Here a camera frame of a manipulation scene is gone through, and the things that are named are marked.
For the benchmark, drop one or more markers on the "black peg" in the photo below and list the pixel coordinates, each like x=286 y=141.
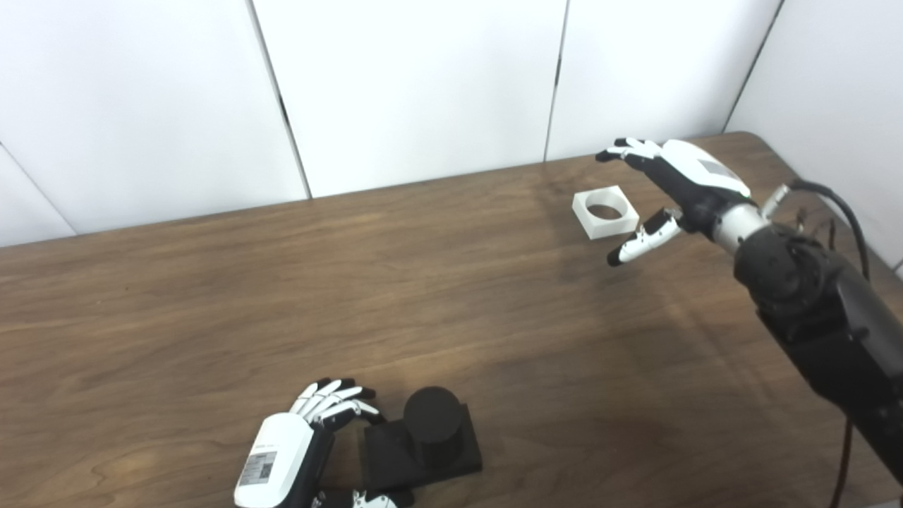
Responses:
x=430 y=416

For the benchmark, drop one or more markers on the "white square piece with hole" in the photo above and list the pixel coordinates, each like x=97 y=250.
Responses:
x=608 y=227

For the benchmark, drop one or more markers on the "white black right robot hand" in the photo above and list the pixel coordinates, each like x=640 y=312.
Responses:
x=695 y=180

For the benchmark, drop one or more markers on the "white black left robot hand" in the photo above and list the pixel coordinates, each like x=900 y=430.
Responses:
x=279 y=455

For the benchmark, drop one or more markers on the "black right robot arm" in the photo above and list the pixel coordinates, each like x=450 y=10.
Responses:
x=825 y=310

